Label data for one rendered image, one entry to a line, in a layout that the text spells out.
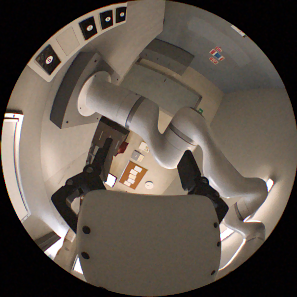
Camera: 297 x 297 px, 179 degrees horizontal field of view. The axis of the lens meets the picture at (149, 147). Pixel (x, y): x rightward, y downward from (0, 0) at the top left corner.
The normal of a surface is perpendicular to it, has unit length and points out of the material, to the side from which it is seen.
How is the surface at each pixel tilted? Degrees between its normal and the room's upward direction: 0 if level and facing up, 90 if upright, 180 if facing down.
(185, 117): 132
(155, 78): 90
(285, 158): 180
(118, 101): 91
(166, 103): 90
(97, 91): 91
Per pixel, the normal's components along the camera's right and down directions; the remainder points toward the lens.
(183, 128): -0.54, 0.20
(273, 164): -0.87, -0.47
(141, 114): 0.04, 0.18
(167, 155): -0.19, 0.33
